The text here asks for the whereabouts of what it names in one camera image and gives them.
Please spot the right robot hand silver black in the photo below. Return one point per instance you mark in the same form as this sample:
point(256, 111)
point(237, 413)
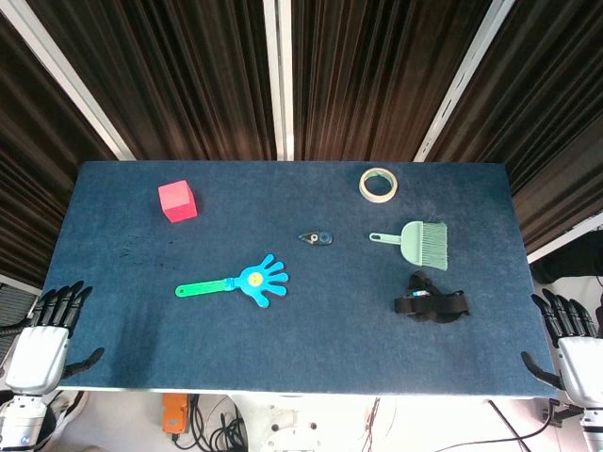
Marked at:
point(581, 367)

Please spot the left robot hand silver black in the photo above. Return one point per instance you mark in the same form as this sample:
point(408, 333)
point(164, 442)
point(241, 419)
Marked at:
point(37, 358)

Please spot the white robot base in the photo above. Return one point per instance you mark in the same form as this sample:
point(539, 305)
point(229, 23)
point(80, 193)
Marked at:
point(287, 424)

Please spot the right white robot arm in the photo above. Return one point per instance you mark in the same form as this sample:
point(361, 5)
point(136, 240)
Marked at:
point(593, 428)

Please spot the orange device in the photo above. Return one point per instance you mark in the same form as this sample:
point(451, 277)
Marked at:
point(174, 414)

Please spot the mint green hand brush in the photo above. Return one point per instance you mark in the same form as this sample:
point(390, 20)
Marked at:
point(414, 242)

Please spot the red foam cube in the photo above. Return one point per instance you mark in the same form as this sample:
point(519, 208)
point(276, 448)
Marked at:
point(178, 202)

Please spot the blue table cloth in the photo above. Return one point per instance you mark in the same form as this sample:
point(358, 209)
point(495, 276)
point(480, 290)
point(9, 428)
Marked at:
point(301, 348)

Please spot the beige masking tape roll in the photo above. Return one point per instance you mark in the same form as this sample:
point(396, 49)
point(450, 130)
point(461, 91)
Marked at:
point(363, 188)

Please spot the blue correction tape dispenser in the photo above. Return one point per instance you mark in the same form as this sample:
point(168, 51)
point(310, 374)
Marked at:
point(322, 238)

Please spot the dark brown curtain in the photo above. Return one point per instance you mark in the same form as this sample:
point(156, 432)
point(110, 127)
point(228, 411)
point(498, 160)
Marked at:
point(188, 70)

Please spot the white frame rail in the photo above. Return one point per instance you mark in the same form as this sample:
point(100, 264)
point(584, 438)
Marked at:
point(565, 244)

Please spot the white frame post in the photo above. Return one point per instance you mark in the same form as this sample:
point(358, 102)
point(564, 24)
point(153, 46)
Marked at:
point(281, 80)
point(61, 66)
point(464, 75)

